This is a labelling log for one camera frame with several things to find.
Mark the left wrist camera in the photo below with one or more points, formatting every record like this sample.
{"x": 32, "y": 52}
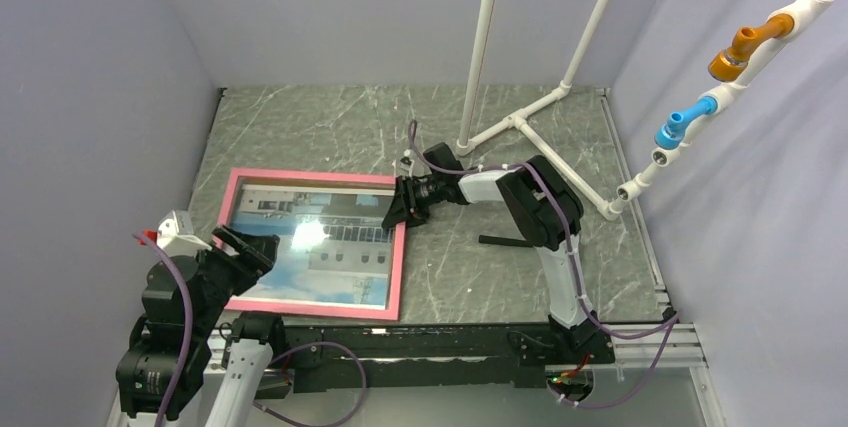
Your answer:
{"x": 173, "y": 228}

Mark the black handled hammer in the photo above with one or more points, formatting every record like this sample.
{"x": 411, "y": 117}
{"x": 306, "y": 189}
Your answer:
{"x": 504, "y": 241}

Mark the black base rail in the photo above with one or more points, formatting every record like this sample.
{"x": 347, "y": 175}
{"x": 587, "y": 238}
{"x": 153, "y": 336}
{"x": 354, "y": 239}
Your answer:
{"x": 523, "y": 355}

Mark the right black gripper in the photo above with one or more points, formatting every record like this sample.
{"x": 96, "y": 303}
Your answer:
{"x": 405, "y": 207}

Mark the blue nozzle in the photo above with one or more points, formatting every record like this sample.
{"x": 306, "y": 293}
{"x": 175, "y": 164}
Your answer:
{"x": 673, "y": 131}

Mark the orange nozzle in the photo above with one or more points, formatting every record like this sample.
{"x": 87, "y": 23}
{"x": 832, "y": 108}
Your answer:
{"x": 731, "y": 62}

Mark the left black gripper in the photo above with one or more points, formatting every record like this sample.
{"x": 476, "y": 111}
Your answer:
{"x": 256, "y": 255}

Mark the pink picture frame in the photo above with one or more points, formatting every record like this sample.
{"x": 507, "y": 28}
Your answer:
{"x": 334, "y": 259}

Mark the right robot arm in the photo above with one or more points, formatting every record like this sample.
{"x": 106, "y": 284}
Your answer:
{"x": 547, "y": 213}

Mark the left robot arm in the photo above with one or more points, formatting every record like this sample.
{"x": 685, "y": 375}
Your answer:
{"x": 161, "y": 376}

